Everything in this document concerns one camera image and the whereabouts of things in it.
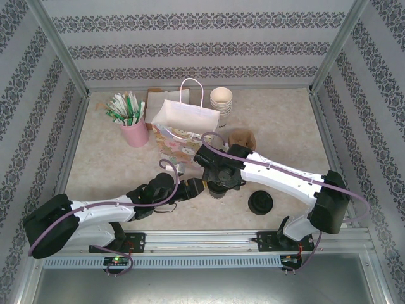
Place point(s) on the black plastic cup lid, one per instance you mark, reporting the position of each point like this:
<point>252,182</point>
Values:
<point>216,189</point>

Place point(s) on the cartoon animal paper gift bag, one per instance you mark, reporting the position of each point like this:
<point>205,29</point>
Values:
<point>177,149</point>

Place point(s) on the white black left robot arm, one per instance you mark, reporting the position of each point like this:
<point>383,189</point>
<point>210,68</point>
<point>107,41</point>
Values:
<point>104,210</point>

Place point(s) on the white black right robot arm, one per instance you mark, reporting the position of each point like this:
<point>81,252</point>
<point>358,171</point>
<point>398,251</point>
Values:
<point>278,177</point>

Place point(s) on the stack of black cup lids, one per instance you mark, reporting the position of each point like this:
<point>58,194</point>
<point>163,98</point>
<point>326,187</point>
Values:
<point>260,202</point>

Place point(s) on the printed white paper cup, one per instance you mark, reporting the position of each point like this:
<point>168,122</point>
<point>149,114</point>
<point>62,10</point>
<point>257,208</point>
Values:
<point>224,122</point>

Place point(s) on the pink holder cup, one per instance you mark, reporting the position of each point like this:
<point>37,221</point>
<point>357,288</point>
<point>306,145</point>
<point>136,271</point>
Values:
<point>136,134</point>

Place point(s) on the white paper napkin stack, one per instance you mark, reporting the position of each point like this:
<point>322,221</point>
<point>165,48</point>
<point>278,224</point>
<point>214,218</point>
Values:
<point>156,104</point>

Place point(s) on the green white stick sachet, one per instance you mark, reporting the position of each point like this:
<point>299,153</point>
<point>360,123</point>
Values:
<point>114,115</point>

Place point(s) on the small circuit board green light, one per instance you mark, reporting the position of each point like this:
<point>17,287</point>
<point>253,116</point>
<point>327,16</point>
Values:
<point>117,260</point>

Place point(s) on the grey metal sheet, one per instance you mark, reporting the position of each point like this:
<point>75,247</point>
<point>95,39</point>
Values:
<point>202,285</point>

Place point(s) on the brown cardboard napkin tray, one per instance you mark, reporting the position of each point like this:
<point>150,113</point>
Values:
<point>155,90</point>

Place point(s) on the wooden stirrer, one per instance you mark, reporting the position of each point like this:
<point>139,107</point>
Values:
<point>129,94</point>

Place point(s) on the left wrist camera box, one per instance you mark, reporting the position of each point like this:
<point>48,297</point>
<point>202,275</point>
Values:
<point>181,170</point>

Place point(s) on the wide aluminium base rail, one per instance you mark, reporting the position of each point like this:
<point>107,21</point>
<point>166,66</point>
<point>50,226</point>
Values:
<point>202,242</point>

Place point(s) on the aluminium rail along wall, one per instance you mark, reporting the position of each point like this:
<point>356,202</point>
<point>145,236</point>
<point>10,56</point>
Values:
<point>269,86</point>

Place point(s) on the aluminium side rail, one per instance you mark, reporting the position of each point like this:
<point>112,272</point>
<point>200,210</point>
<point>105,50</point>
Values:
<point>326,136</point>
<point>77,130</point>

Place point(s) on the aluminium frame post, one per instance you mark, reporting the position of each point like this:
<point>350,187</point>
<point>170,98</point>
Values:
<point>57,47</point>
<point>338,47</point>

